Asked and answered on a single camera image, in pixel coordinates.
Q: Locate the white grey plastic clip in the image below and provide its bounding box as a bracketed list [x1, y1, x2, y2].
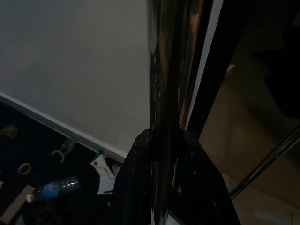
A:
[51, 137, 76, 164]

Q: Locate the grey broom with metal pole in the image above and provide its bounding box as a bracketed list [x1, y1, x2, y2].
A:
[230, 126, 300, 200]

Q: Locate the clear water bottle blue label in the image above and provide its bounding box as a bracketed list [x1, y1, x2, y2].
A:
[26, 175, 82, 203]

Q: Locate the brown cardboard strip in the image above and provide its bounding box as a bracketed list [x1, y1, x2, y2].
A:
[0, 184, 36, 225]

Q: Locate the black door frame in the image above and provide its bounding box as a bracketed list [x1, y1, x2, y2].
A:
[186, 0, 253, 141]

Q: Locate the white tube box green cap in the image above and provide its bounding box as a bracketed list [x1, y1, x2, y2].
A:
[90, 151, 117, 195]

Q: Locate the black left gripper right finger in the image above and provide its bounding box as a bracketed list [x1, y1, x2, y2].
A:
[179, 130, 241, 225]

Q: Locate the black rug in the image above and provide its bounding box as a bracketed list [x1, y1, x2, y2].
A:
[0, 99, 127, 225]

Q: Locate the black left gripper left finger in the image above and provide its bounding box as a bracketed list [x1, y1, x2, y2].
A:
[110, 128, 155, 225]

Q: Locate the beige tape roll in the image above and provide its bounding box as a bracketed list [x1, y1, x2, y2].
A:
[18, 162, 33, 176]

